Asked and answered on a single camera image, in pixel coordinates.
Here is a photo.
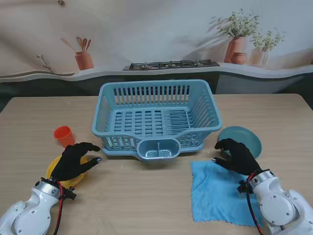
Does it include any light blue plastic dish basket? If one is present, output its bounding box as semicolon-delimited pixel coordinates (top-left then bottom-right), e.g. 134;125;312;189
91;79;224;157

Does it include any teal plastic plate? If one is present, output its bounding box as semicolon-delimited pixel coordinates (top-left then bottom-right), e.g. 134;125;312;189
218;126;263;159

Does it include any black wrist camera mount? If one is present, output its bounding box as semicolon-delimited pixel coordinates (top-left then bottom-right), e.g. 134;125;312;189
236;180;255;194
58;186;77;200

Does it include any red black left arm cable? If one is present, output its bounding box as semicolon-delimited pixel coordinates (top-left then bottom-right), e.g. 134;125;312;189
52;181;65;235

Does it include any orange plastic cup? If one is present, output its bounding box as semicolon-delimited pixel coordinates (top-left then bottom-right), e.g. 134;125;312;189
53;125;76;148

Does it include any blue cleaning cloth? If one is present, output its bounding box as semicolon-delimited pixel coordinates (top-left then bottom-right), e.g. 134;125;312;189
190;160;264;228

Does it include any printed kitchen backdrop banner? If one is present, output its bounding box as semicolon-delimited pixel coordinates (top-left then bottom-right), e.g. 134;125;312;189
0;0;313;113

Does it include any red black arm cable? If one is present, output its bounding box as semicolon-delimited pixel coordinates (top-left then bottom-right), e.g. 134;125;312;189
52;181;65;235
246;173;264;235

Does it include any red black right arm cable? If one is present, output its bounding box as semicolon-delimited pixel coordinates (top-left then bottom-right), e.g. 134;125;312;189
246;173;264;235

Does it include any yellow plastic plate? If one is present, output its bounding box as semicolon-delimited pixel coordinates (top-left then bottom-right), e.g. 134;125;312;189
45;154;89;188

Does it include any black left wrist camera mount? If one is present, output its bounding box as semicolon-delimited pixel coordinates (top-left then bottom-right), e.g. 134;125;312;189
58;186;77;200

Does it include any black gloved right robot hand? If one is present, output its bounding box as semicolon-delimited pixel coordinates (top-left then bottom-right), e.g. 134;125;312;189
211;138;262;176

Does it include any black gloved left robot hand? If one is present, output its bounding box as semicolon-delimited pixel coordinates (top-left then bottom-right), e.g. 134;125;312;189
50;141;102;184

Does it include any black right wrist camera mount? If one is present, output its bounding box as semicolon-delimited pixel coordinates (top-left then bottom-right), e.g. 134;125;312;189
236;180;255;194

